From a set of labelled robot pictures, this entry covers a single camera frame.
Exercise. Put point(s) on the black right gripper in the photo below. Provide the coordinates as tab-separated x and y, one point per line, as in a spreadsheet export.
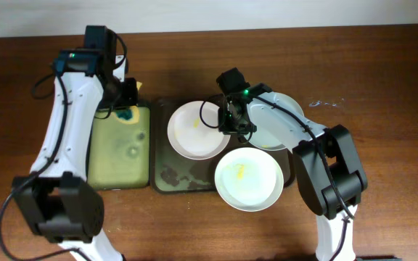
227	130

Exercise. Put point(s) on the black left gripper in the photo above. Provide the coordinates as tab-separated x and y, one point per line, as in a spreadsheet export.
126	93

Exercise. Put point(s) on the green and yellow sponge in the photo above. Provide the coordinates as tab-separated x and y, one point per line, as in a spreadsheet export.
128	116

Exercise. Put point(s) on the white plate with yellow stain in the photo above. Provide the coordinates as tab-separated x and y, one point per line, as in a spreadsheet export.
190	137

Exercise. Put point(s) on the white plate front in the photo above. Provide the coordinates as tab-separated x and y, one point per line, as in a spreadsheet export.
249	179

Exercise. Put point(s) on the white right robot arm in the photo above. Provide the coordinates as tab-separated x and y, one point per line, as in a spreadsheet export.
324	160

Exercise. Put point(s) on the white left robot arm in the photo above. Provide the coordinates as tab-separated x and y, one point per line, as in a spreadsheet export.
55	199

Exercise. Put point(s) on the black soapy water tray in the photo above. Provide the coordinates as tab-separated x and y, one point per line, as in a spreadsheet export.
119	154

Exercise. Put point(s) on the large brown serving tray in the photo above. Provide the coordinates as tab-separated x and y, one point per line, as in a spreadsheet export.
170	172

